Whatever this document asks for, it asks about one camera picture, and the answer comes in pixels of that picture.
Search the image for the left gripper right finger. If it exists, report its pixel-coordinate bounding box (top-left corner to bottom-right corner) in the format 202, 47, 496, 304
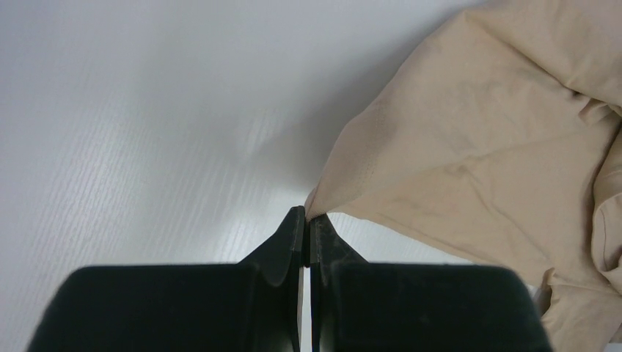
309, 215, 552, 351

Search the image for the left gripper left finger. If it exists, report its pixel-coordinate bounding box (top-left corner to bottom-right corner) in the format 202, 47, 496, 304
28, 206, 304, 351

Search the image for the beige t shirt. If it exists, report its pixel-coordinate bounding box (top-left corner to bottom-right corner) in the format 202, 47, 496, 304
305, 1, 621, 351

